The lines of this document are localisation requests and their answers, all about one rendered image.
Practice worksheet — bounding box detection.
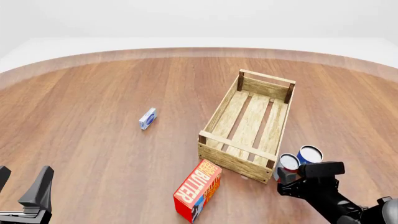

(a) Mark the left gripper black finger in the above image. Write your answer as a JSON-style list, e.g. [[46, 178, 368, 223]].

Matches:
[[0, 165, 12, 194], [17, 165, 55, 209]]

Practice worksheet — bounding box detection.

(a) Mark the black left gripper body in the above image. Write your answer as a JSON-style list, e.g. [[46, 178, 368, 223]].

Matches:
[[0, 205, 52, 224]]

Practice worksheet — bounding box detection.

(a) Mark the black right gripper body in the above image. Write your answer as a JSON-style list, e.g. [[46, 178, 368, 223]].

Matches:
[[277, 178, 313, 200]]

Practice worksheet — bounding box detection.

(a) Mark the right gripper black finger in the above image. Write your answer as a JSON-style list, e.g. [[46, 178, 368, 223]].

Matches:
[[277, 167, 300, 185]]

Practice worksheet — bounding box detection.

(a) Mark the wooden slat tray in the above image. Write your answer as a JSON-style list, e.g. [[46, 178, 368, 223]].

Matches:
[[197, 68, 297, 185]]

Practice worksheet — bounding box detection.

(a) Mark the red white tin can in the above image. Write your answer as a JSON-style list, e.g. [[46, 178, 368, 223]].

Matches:
[[273, 153, 302, 184]]

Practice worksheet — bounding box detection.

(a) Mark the blue white tin can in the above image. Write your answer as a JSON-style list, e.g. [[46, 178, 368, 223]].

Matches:
[[297, 145, 325, 164]]

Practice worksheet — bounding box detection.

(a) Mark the red butter box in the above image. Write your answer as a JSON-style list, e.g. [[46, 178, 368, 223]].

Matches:
[[173, 159, 223, 224]]

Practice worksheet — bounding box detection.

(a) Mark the small blue white box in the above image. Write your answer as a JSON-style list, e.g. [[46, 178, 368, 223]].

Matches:
[[139, 107, 157, 131]]

